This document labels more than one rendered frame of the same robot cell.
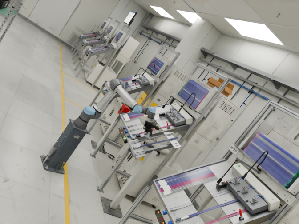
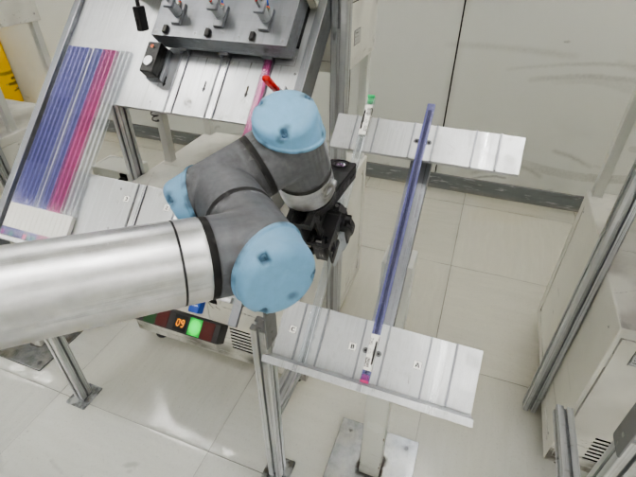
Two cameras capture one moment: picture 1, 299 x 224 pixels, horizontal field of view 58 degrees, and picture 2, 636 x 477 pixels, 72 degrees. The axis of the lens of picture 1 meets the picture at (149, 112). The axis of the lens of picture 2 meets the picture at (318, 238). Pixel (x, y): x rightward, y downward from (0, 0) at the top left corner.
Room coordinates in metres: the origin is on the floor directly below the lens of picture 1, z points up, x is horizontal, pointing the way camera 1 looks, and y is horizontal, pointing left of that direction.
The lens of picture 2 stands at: (2.38, 0.27, 1.34)
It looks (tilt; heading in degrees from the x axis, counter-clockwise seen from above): 36 degrees down; 318
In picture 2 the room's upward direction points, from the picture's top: straight up
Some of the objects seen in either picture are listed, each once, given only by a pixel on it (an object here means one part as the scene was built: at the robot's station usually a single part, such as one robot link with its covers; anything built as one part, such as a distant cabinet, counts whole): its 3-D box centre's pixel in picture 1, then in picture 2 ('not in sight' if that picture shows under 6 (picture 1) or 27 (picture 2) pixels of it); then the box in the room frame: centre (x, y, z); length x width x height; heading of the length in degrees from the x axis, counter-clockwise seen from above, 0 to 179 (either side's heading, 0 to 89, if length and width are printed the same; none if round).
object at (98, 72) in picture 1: (111, 57); not in sight; (7.70, 1.78, 0.95); 1.36 x 0.82 x 1.90; 118
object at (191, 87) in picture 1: (195, 95); not in sight; (3.44, -0.35, 1.52); 0.51 x 0.13 x 0.27; 28
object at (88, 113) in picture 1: (87, 113); not in sight; (2.77, 0.52, 0.72); 0.13 x 0.12 x 0.14; 165
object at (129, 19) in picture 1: (131, 19); not in sight; (7.63, 1.91, 2.10); 0.58 x 0.14 x 0.41; 28
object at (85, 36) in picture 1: (98, 40); not in sight; (10.27, 3.13, 0.95); 1.37 x 0.82 x 1.90; 118
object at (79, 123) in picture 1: (81, 122); not in sight; (2.76, 0.52, 0.60); 0.15 x 0.15 x 0.10
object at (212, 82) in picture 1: (220, 85); not in sight; (3.68, -0.56, 1.82); 0.68 x 0.30 x 0.20; 28
